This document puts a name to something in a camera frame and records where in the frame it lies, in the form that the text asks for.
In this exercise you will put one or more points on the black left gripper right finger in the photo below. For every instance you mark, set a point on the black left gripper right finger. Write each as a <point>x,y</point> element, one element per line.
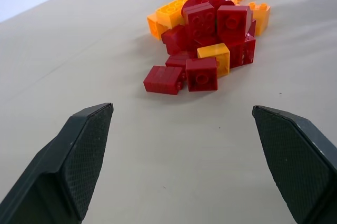
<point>295,155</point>

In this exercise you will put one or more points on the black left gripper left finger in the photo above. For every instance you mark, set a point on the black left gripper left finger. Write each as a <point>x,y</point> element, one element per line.
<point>65,166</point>

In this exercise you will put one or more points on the orange two-stud building block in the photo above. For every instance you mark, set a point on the orange two-stud building block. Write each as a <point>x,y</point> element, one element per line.
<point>261,19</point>

